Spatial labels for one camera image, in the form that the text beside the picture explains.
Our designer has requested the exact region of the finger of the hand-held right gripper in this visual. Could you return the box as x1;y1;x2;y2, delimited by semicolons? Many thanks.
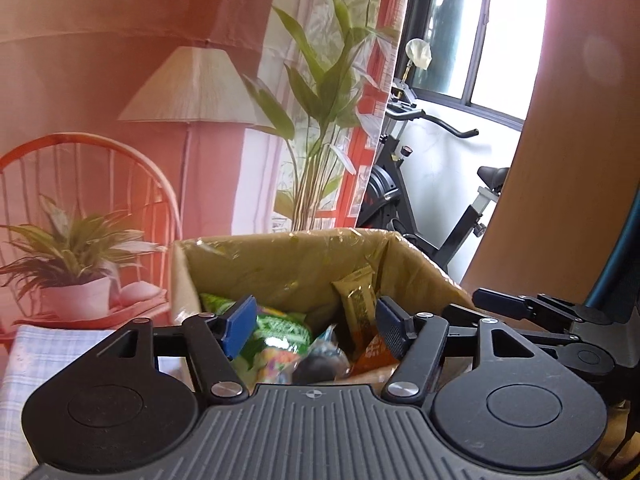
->
472;287;586;356

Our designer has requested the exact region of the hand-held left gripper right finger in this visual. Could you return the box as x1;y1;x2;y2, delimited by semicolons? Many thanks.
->
376;296;538;403

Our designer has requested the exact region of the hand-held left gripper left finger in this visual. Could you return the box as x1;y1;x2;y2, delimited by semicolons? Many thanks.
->
107;296;258;404

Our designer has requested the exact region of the brown orange snack bag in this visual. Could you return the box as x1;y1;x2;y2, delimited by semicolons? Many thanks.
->
350;335;401;376

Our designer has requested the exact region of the green snack bag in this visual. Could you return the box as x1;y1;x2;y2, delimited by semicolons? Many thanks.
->
200;292;313;386

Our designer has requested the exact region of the olive gold snack packet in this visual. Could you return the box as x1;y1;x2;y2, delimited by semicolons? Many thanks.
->
332;264;378;356

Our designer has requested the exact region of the cardboard box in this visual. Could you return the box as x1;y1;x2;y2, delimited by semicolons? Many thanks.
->
170;227;501;391

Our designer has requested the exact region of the dark wrapped snack packet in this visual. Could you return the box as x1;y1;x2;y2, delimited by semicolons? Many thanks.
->
292;325;351;386

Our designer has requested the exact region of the black exercise bike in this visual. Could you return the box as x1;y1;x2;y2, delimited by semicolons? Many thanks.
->
357;77;511;273

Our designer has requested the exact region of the curved wooden panel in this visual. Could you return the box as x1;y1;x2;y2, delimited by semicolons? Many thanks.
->
460;0;640;321

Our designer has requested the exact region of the checked tablecloth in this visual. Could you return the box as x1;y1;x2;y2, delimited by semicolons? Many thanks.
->
0;325;121;480

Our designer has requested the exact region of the pale plastic bag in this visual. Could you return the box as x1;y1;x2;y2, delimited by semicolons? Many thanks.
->
406;38;432;72

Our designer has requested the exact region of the dark framed window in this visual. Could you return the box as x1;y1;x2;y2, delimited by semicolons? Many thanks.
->
400;0;551;131

